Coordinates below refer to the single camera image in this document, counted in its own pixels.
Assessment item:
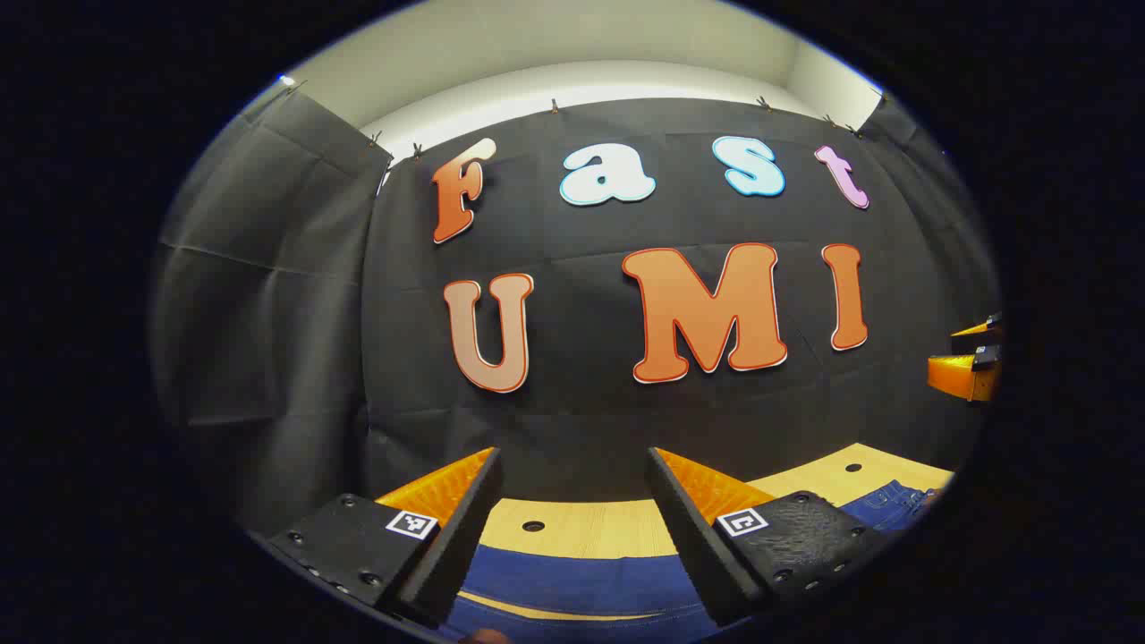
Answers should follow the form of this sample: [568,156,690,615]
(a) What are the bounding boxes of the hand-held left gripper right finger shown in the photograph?
[646,447,886,627]

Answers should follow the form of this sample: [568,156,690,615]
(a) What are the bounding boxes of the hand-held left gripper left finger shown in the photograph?
[268,447,504,627]

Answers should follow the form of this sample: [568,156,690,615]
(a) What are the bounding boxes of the blue jeans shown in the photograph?
[443,480,940,644]

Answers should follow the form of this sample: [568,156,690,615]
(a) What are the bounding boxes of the black backdrop cloth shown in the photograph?
[152,85,394,538]
[358,89,1003,506]

